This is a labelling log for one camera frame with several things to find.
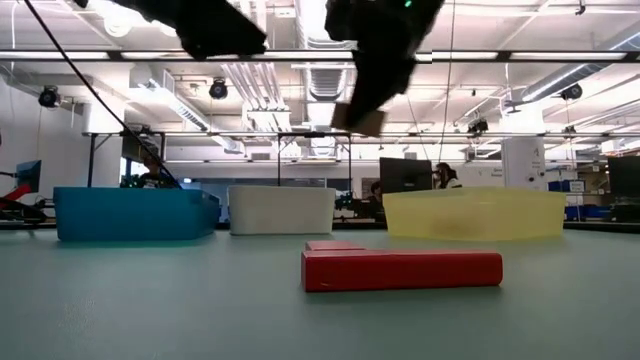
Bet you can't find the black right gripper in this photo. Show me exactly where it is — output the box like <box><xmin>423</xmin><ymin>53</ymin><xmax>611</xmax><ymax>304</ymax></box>
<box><xmin>323</xmin><ymin>0</ymin><xmax>447</xmax><ymax>130</ymax></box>

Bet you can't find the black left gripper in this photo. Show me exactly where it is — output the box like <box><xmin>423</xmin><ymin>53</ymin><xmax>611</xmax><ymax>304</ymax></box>
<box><xmin>149</xmin><ymin>0</ymin><xmax>268</xmax><ymax>61</ymax></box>

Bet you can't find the natural wood rectangular block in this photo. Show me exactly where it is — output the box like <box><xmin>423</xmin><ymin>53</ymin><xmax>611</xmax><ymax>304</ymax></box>
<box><xmin>330</xmin><ymin>102</ymin><xmax>388</xmax><ymax>138</ymax></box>

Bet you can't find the red rectangular block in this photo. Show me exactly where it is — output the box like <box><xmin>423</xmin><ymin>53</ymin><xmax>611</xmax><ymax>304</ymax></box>
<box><xmin>304</xmin><ymin>240</ymin><xmax>368</xmax><ymax>252</ymax></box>

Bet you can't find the long red block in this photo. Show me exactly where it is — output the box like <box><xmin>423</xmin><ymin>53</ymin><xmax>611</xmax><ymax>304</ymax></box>
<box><xmin>300</xmin><ymin>249</ymin><xmax>504</xmax><ymax>294</ymax></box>

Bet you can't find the black overhead rig beam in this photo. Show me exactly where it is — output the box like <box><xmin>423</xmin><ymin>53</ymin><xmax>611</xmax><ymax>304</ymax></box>
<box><xmin>0</xmin><ymin>48</ymin><xmax>640</xmax><ymax>64</ymax></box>

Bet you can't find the black computer monitor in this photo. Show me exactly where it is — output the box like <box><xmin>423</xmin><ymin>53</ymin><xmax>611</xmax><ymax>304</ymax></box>
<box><xmin>378</xmin><ymin>156</ymin><xmax>435</xmax><ymax>196</ymax></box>
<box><xmin>607</xmin><ymin>155</ymin><xmax>640</xmax><ymax>199</ymax></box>

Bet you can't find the person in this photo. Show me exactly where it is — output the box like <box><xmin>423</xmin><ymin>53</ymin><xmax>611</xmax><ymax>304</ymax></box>
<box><xmin>368</xmin><ymin>180</ymin><xmax>385</xmax><ymax>211</ymax></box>
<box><xmin>134</xmin><ymin>155</ymin><xmax>174</xmax><ymax>190</ymax></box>
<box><xmin>433</xmin><ymin>161</ymin><xmax>464</xmax><ymax>190</ymax></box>

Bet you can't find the white plastic bin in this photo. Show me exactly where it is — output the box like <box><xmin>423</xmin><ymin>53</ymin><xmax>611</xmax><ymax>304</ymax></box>
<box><xmin>227</xmin><ymin>185</ymin><xmax>337</xmax><ymax>236</ymax></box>

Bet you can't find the white pillar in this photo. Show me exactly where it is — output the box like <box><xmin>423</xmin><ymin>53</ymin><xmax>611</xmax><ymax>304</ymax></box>
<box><xmin>501</xmin><ymin>135</ymin><xmax>549</xmax><ymax>192</ymax></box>

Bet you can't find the translucent yellow plastic bin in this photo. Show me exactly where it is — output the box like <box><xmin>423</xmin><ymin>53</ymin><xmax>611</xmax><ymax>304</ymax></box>
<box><xmin>382</xmin><ymin>186</ymin><xmax>568</xmax><ymax>243</ymax></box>

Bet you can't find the blue plastic bin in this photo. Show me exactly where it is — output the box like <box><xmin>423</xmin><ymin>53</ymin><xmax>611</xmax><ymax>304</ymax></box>
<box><xmin>53</xmin><ymin>186</ymin><xmax>221</xmax><ymax>243</ymax></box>

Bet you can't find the blue-lit monitor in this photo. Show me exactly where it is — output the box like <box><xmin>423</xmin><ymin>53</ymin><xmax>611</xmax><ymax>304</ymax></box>
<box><xmin>15</xmin><ymin>158</ymin><xmax>43</xmax><ymax>195</ymax></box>

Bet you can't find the red robot part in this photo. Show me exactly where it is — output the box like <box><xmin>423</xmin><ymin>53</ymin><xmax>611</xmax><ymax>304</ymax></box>
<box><xmin>0</xmin><ymin>183</ymin><xmax>32</xmax><ymax>204</ymax></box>

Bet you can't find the silver ventilation duct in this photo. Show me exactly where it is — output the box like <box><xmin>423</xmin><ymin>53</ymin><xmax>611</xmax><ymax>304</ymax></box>
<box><xmin>293</xmin><ymin>0</ymin><xmax>365</xmax><ymax>157</ymax></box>

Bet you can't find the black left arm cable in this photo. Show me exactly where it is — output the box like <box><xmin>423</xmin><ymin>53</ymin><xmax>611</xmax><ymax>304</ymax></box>
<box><xmin>22</xmin><ymin>0</ymin><xmax>181</xmax><ymax>190</ymax></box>

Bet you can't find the black metal workstation frame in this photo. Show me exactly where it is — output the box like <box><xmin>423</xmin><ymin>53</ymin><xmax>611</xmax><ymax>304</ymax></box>
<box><xmin>87</xmin><ymin>130</ymin><xmax>167</xmax><ymax>190</ymax></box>

